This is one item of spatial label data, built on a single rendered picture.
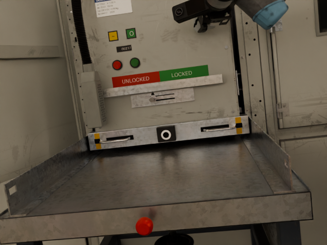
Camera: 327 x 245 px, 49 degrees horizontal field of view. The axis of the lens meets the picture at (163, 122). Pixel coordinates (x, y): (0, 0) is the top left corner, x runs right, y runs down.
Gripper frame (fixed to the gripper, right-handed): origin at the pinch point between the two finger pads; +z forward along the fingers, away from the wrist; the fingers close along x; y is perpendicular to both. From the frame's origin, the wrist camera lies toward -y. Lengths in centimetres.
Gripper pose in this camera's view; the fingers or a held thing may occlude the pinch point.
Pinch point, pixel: (194, 27)
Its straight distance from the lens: 119.1
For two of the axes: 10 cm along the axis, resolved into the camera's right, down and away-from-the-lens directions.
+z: -1.2, 1.5, 9.8
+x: -1.7, -9.8, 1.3
